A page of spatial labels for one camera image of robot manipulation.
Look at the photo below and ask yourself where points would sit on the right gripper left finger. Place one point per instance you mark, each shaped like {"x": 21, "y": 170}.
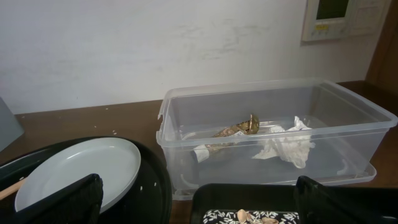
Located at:
{"x": 79, "y": 202}

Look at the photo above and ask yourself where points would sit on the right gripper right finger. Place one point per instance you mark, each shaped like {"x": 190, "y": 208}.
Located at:
{"x": 320, "y": 204}

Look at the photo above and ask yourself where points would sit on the grey round plate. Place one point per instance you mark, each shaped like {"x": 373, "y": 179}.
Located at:
{"x": 115, "y": 160}

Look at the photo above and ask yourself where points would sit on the white napkin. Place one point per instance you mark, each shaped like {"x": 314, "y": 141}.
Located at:
{"x": 289, "y": 149}

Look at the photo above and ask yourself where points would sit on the wooden chopstick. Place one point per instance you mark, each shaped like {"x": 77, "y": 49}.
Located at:
{"x": 11, "y": 189}

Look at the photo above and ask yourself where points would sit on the gold foil wrapper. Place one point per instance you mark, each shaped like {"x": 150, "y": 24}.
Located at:
{"x": 204, "y": 151}

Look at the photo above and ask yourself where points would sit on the grey dishwasher rack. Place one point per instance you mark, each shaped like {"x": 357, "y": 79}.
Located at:
{"x": 10, "y": 127}

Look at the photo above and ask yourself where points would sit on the round black tray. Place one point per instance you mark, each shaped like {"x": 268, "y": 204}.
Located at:
{"x": 148, "y": 201}

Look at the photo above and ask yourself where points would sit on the clear plastic bin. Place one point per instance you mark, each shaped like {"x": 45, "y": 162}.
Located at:
{"x": 346, "y": 128}

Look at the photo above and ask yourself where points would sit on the food scraps pile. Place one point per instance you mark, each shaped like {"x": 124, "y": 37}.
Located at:
{"x": 249, "y": 217}

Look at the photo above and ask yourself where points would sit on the black rectangular tray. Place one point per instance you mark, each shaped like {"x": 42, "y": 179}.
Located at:
{"x": 278, "y": 198}

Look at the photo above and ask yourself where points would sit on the white wall control panel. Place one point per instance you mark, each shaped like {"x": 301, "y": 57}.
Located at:
{"x": 339, "y": 19}

